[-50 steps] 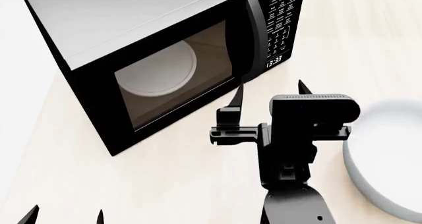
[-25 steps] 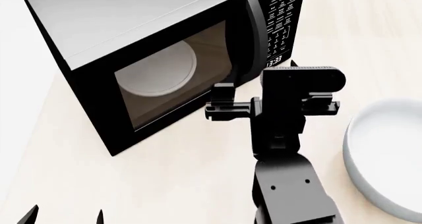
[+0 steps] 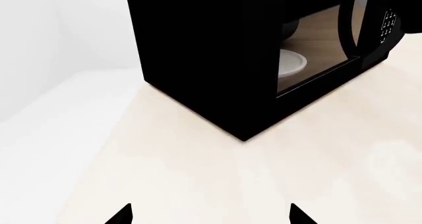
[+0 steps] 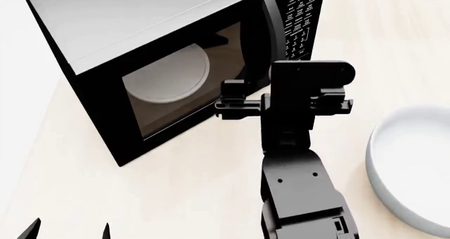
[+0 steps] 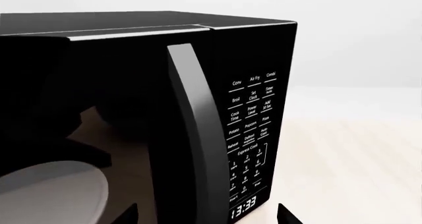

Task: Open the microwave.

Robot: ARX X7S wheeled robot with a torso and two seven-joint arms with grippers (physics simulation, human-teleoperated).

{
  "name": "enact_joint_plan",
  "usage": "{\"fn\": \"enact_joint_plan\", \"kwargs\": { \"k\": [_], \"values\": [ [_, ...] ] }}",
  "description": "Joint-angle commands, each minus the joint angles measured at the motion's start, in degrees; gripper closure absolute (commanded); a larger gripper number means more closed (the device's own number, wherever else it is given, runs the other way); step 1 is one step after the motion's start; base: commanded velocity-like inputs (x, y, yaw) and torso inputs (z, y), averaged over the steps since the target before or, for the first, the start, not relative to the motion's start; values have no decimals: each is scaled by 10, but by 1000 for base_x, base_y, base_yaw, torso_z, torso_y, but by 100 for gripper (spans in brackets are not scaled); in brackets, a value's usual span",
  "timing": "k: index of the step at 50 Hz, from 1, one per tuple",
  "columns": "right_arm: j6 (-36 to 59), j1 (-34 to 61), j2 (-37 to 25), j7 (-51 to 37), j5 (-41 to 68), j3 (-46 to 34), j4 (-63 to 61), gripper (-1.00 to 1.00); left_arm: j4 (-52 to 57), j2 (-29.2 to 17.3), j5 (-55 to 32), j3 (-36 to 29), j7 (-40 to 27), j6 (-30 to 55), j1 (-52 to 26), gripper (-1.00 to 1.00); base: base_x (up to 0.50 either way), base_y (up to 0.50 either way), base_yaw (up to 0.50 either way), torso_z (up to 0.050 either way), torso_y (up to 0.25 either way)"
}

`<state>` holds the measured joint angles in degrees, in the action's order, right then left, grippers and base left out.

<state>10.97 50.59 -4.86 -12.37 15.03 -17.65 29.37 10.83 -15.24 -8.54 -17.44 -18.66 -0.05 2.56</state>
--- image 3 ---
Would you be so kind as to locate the black microwave door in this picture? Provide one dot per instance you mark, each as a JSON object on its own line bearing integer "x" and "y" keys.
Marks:
{"x": 313, "y": 51}

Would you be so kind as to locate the black microwave oven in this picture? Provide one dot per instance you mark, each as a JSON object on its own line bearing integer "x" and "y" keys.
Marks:
{"x": 204, "y": 61}

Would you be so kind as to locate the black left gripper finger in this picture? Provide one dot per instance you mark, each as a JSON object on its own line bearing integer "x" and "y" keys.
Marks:
{"x": 123, "y": 216}

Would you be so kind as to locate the white plate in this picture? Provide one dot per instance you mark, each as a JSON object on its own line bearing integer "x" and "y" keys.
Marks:
{"x": 290, "y": 64}

